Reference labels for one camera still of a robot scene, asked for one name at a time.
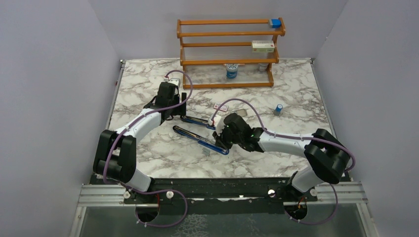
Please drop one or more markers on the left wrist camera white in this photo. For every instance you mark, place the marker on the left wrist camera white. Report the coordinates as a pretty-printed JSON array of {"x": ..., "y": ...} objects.
[{"x": 175, "y": 81}]

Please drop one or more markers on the blue stapler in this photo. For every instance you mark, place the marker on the blue stapler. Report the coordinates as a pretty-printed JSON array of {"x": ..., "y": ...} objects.
[{"x": 205, "y": 142}]

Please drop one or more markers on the blue box on top shelf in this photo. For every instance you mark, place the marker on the blue box on top shelf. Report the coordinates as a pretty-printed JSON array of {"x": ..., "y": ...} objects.
[{"x": 275, "y": 23}]

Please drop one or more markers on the orange wooden shelf rack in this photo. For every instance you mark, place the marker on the orange wooden shelf rack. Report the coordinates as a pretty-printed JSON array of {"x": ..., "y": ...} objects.
[{"x": 206, "y": 46}]

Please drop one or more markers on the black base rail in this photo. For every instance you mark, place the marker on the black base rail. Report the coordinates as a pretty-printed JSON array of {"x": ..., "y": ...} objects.
[{"x": 178, "y": 196}]

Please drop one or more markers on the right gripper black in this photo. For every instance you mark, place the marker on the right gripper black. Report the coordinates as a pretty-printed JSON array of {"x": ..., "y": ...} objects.
[{"x": 219, "y": 139}]

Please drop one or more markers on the white green carton box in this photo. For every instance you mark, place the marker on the white green carton box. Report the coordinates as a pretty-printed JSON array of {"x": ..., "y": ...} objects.
[{"x": 263, "y": 46}]

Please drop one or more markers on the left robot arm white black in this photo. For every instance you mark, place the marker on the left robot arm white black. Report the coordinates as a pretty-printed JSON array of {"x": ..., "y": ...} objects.
[{"x": 115, "y": 156}]

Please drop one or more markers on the small blue capped cylinder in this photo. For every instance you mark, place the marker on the small blue capped cylinder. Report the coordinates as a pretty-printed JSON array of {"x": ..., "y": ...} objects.
[{"x": 277, "y": 111}]

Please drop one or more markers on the white small jar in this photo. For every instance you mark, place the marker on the white small jar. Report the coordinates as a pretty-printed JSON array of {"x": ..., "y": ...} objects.
[{"x": 263, "y": 67}]

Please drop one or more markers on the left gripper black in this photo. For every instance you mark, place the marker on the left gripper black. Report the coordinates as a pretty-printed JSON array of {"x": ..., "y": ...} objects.
[{"x": 180, "y": 109}]

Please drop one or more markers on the blue white cup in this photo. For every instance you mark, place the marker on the blue white cup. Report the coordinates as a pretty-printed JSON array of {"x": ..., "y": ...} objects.
[{"x": 231, "y": 70}]

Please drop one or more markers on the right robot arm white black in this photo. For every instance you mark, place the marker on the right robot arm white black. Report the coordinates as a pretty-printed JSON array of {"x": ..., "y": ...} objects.
[{"x": 326, "y": 156}]

